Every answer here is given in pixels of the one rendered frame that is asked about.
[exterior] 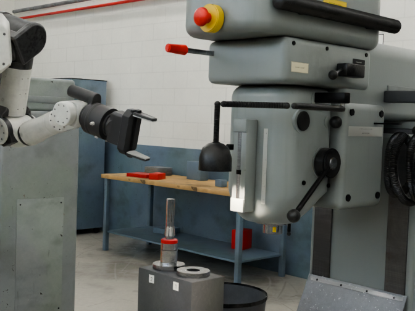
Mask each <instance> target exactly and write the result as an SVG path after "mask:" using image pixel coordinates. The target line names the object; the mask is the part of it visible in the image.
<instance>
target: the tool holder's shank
mask: <svg viewBox="0 0 415 311"><path fill-rule="evenodd" d="M174 221H175V199H167V200H166V228H165V232H164V236H166V239H174V236H175V228H174Z"/></svg>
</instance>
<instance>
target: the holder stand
mask: <svg viewBox="0 0 415 311"><path fill-rule="evenodd" d="M160 262H161V261H160V260H159V261H155V262H153V265H149V266H145V267H139V274H138V311H223V304H224V276H221V275H216V274H213V273H210V270H209V269H207V268H203V267H186V266H185V263H183V262H180V261H177V264H176V265H163V264H161V263H160Z"/></svg>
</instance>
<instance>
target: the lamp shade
mask: <svg viewBox="0 0 415 311"><path fill-rule="evenodd" d="M198 170H201V171H206V172H231V171H232V156H231V153H230V149H229V148H228V147H227V146H226V145H225V144H223V143H220V142H211V143H208V144H207V145H205V146H203V148H202V150H201V153H200V155H199V165H198Z"/></svg>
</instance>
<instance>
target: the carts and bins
mask: <svg viewBox="0 0 415 311"><path fill-rule="evenodd" d="M266 300H267V293H266V292H265V290H263V289H261V288H257V287H255V286H251V285H247V284H241V283H230V282H224V304H223V311H265V308H266Z"/></svg>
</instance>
